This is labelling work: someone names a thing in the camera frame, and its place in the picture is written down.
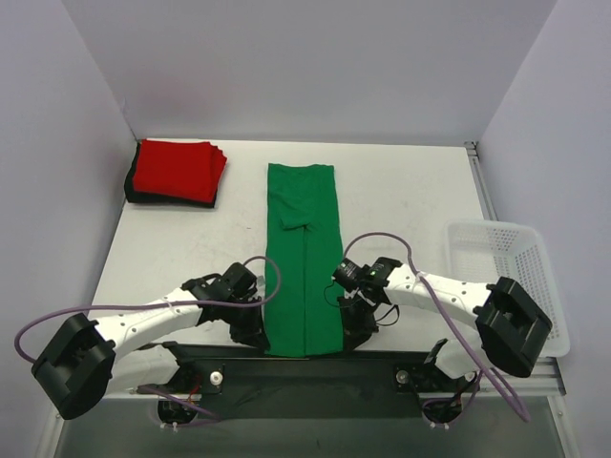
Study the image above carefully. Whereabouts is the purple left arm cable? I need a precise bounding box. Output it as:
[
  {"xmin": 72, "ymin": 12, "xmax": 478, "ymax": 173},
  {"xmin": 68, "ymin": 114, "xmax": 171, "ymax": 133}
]
[{"xmin": 13, "ymin": 256, "xmax": 283, "ymax": 424}]

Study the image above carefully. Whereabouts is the green t shirt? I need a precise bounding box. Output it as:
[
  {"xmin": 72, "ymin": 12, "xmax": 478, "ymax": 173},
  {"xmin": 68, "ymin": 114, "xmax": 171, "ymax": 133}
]
[{"xmin": 263, "ymin": 163, "xmax": 343, "ymax": 358}]

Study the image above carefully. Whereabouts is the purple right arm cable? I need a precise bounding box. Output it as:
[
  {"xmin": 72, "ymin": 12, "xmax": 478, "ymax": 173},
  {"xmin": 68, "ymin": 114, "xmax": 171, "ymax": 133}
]
[{"xmin": 341, "ymin": 232, "xmax": 532, "ymax": 424}]

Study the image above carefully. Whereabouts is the folded red t shirt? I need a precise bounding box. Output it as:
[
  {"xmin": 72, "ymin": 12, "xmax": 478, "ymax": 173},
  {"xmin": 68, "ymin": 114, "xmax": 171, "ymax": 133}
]
[{"xmin": 132, "ymin": 139, "xmax": 228, "ymax": 201}]

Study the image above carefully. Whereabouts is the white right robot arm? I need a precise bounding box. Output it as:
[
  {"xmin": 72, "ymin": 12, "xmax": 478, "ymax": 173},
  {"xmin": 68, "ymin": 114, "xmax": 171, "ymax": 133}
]
[{"xmin": 332, "ymin": 257, "xmax": 553, "ymax": 389}]

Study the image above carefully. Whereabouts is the white plastic basket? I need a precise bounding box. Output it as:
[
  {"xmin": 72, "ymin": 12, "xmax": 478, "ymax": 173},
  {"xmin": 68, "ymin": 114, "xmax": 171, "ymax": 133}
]
[{"xmin": 445, "ymin": 219, "xmax": 571, "ymax": 358}]

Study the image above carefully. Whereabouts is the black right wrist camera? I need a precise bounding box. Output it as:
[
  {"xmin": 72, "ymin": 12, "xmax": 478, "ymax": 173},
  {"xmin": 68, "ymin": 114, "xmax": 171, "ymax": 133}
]
[{"xmin": 332, "ymin": 258, "xmax": 363, "ymax": 292}]

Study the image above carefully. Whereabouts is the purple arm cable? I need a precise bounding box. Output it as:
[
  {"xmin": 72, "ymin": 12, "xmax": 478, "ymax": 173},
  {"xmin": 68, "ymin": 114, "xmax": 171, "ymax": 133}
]
[
  {"xmin": 341, "ymin": 232, "xmax": 532, "ymax": 424},
  {"xmin": 13, "ymin": 256, "xmax": 283, "ymax": 424}
]

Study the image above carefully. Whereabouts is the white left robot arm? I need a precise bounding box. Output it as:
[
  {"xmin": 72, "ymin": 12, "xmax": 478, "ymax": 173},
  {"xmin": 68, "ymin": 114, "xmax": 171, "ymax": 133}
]
[{"xmin": 32, "ymin": 262, "xmax": 270, "ymax": 420}]

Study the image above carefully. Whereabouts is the folded black t shirt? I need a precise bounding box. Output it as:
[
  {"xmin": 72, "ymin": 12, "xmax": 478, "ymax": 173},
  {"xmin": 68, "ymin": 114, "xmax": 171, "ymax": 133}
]
[{"xmin": 124, "ymin": 141, "xmax": 221, "ymax": 210}]

